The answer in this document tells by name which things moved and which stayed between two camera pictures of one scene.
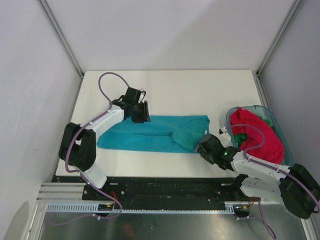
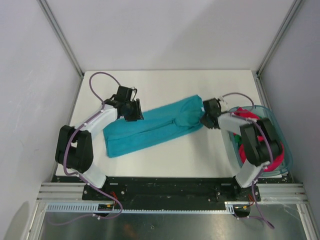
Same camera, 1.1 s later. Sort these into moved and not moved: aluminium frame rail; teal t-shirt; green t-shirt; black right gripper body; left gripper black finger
Moved: left gripper black finger; teal t-shirt; black right gripper body
Not moved: aluminium frame rail; green t-shirt
